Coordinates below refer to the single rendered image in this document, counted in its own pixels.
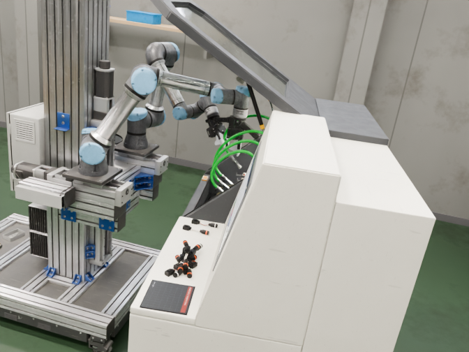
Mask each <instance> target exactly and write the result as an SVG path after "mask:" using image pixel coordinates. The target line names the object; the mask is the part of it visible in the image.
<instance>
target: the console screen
mask: <svg viewBox="0 0 469 352"><path fill-rule="evenodd" d="M261 142H262V141H260V144H259V146H258V149H257V151H256V153H255V156H254V157H253V160H252V163H251V165H250V168H249V169H248V172H247V174H246V177H245V179H244V182H243V184H242V186H241V188H240V190H239V193H238V196H237V198H236V201H235V202H234V205H233V207H232V210H231V212H230V215H229V219H228V222H227V225H226V228H225V232H224V234H223V239H222V241H221V245H220V248H219V250H218V255H217V257H216V261H215V264H214V268H215V267H216V264H217V262H218V260H219V257H220V255H221V252H222V250H223V248H224V246H225V243H226V241H227V239H228V236H229V234H230V232H231V230H232V227H233V225H234V223H235V220H236V218H237V216H238V213H239V211H240V209H241V206H242V204H243V202H244V199H245V197H246V195H247V193H248V190H249V188H250V186H251V183H252V180H253V175H254V172H255V166H256V163H257V159H258V154H259V151H260V146H261ZM214 268H213V271H214Z"/></svg>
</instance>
